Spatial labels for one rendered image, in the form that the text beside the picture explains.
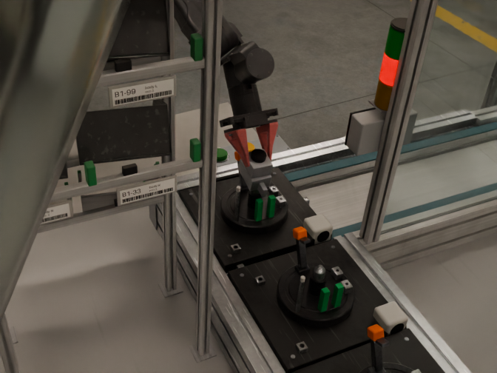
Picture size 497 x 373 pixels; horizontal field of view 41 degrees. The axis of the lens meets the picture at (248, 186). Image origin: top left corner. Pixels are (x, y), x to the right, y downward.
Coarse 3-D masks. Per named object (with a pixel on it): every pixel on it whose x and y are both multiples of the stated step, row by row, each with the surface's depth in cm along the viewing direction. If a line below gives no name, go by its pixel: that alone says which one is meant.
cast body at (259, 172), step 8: (248, 152) 131; (256, 152) 129; (264, 152) 130; (240, 160) 133; (256, 160) 129; (264, 160) 129; (240, 168) 134; (248, 168) 130; (256, 168) 128; (264, 168) 129; (248, 176) 131; (256, 176) 130; (264, 176) 131; (248, 184) 132; (256, 184) 131; (264, 184) 131; (264, 192) 131
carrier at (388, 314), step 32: (288, 256) 130; (320, 256) 130; (256, 288) 123; (288, 288) 120; (320, 288) 118; (352, 288) 120; (256, 320) 118; (288, 320) 117; (320, 320) 115; (352, 320) 118; (384, 320) 116; (288, 352) 112; (320, 352) 112
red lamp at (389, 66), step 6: (384, 54) 114; (384, 60) 114; (390, 60) 112; (396, 60) 112; (384, 66) 114; (390, 66) 113; (396, 66) 113; (384, 72) 115; (390, 72) 114; (384, 78) 115; (390, 78) 114; (390, 84) 115
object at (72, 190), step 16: (112, 64) 99; (144, 64) 83; (160, 64) 83; (176, 64) 84; (192, 64) 85; (112, 80) 81; (128, 80) 82; (112, 176) 91; (128, 176) 91; (144, 176) 92; (160, 176) 94; (64, 192) 88; (80, 192) 89
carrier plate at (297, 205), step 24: (192, 192) 143; (216, 192) 143; (288, 192) 145; (192, 216) 138; (216, 216) 137; (288, 216) 139; (216, 240) 132; (240, 240) 132; (264, 240) 133; (288, 240) 133; (312, 240) 134
